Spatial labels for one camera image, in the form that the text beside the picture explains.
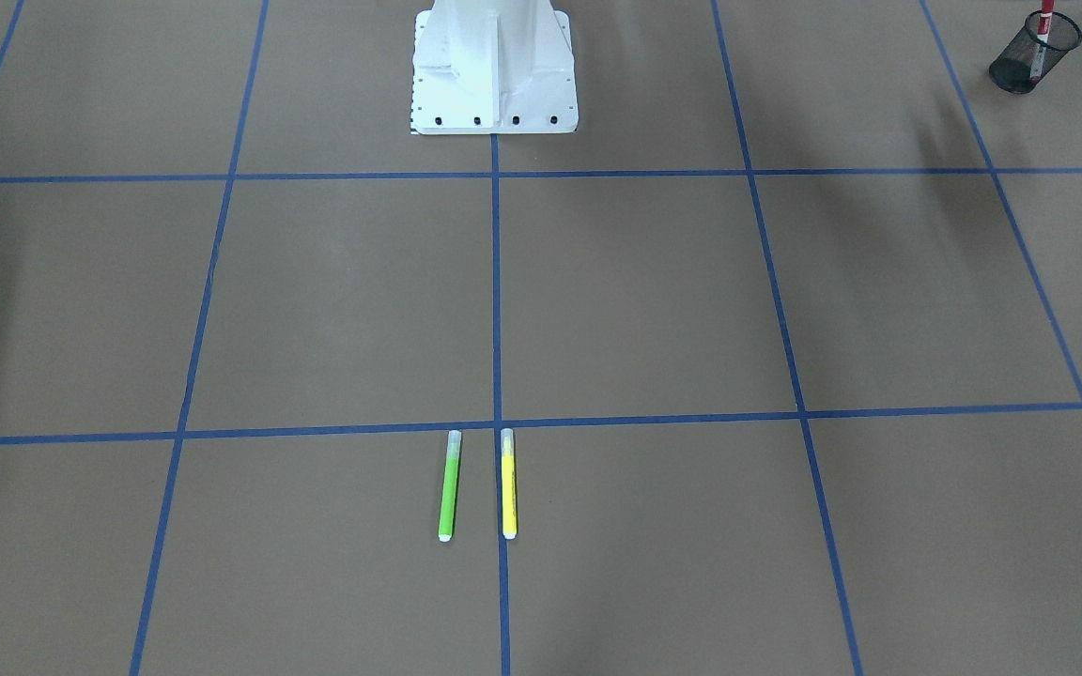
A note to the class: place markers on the red white marker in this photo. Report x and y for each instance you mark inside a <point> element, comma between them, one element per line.
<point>1044,19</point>

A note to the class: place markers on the green highlighter pen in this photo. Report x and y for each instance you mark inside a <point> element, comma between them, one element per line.
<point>450,481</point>

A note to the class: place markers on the yellow highlighter pen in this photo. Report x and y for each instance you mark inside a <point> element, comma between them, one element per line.
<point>508,487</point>

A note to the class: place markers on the black mesh pen cup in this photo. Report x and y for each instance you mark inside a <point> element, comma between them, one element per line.
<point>1010,70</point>

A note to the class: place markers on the white central pedestal column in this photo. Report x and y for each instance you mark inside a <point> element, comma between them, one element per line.
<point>493,67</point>

